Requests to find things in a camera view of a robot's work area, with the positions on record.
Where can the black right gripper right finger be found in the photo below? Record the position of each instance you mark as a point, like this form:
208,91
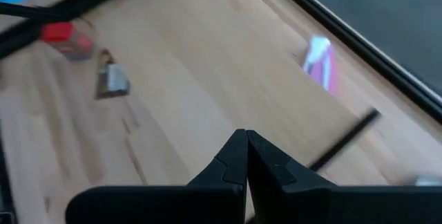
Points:
310,203

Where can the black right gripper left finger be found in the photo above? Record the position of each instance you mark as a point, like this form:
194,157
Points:
172,203

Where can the orange brown spice packet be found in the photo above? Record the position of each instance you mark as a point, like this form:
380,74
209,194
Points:
114,79

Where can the pink and white box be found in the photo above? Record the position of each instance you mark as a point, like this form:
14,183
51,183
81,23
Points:
323,65

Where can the red-lid spice container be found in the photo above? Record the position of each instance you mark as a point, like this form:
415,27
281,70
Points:
58,34

